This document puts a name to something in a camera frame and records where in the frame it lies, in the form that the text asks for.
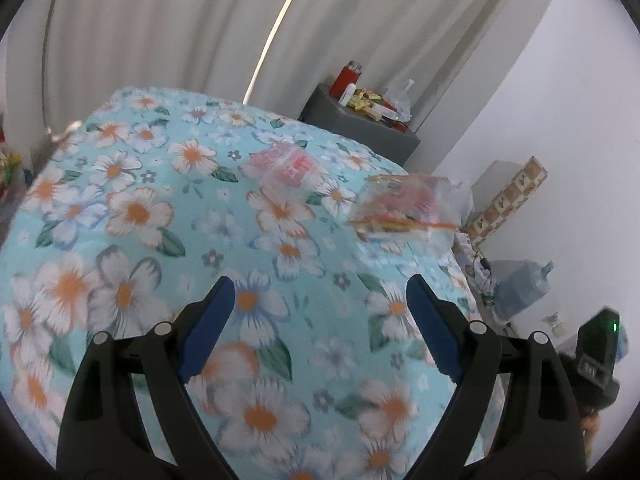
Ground white patterned floor cloth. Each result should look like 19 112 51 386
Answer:
452 232 497 310

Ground rolled patterned mat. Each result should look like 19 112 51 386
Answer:
462 156 548 245

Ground grey bedside cabinet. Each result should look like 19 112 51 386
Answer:
298 84 420 166

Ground clear plastic bag on cabinet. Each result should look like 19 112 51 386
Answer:
383 79 414 122

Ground person's right hand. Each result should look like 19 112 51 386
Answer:
580 406 601 460

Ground red thermos flask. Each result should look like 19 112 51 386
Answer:
329 61 362 99

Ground clear plastic cup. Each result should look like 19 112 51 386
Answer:
240 142 326 200

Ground snack packets on cabinet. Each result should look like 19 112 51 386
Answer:
347 89 399 122

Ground small white bottle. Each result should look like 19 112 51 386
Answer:
338 84 357 106

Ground water jug on dispenser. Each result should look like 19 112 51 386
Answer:
615 325 629 363

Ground clear zip bag red contents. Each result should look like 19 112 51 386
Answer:
347 174 461 240

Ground large empty water jug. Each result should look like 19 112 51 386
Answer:
494 261 554 322

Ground floral blue quilt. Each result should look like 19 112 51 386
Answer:
1 88 476 479

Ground white curtain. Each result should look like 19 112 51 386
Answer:
1 0 551 156

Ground wall power socket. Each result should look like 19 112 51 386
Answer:
544 312 567 338

